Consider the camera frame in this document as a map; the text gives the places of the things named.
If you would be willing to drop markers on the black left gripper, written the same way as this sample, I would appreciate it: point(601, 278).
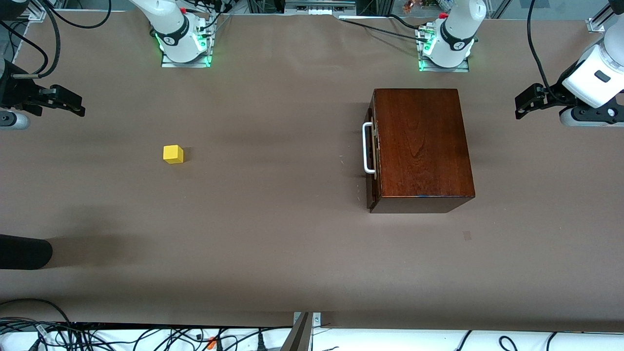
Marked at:
point(557, 95)

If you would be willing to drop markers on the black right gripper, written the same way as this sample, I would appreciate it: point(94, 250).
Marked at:
point(14, 90)

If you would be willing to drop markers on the yellow wooden block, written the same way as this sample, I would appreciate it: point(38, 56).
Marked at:
point(172, 154)

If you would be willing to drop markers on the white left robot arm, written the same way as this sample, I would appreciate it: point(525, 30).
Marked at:
point(458, 29)

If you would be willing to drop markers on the dark brown wooden cabinet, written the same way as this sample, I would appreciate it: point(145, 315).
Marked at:
point(424, 146)

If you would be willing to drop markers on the black ribbed cylinder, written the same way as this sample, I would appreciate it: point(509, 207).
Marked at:
point(24, 251)

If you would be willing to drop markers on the white power strip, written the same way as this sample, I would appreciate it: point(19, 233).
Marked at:
point(319, 7)

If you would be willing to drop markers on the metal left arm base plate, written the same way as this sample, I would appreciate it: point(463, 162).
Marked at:
point(463, 68)

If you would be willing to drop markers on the aluminium frame rail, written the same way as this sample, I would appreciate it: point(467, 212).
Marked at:
point(36, 14)

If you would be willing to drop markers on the aluminium frame corner bracket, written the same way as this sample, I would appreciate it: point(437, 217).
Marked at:
point(595, 24)

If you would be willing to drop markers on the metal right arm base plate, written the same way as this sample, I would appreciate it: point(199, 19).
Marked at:
point(168, 64)

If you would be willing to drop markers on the aluminium profile post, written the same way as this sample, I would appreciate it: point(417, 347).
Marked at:
point(300, 336)

